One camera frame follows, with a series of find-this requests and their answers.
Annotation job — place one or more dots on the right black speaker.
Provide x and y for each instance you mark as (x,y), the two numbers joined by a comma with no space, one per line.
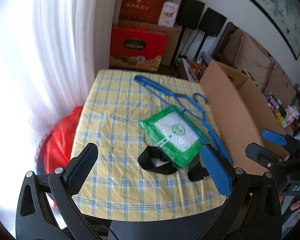
(212,22)

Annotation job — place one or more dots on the green black tool case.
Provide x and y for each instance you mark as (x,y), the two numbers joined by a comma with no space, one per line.
(247,73)

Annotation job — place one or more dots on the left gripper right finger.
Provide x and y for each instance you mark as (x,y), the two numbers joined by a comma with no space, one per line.
(219,169)

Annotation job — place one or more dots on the green white desiccant packet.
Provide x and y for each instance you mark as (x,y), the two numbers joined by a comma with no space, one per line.
(175,135)

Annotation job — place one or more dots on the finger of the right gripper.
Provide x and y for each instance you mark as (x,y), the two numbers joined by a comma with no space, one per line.
(273,137)
(261,155)

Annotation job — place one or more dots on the left black speaker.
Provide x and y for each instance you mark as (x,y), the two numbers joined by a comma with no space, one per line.
(189,13)

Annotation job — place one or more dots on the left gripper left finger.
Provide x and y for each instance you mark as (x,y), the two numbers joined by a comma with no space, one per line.
(79,168)

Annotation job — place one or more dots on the person right hand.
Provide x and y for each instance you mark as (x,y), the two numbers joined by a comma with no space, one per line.
(291,203)

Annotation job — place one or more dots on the large open cardboard box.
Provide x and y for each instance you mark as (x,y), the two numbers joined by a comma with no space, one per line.
(241,113)

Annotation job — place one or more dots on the pink white paper bag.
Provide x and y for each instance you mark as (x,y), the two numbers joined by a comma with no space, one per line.
(168,14)

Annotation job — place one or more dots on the white sheer curtain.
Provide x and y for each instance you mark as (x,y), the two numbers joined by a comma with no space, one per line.
(50,52)

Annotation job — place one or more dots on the blue plastic clothes hanger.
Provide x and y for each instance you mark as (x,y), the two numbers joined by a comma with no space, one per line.
(157,89)

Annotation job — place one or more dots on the yellow blue checkered cloth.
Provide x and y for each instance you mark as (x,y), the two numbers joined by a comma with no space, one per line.
(117,188)

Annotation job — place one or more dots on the red cookie gift box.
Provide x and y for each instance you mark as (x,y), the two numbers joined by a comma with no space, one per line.
(138,48)

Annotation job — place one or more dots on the brown cardboard box behind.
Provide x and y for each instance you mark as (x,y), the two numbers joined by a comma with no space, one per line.
(172,32)

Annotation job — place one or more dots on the red plastic bag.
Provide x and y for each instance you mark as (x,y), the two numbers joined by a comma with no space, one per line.
(55,148)

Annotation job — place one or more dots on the red gift bag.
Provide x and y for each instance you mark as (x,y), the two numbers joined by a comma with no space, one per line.
(146,11)

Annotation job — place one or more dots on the brown sofa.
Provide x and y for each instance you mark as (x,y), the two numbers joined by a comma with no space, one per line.
(239,50)

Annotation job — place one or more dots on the black speaker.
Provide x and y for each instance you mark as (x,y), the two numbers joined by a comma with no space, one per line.
(189,13)
(212,22)

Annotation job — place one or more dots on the small box of snacks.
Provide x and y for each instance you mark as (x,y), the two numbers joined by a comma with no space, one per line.
(277,109)

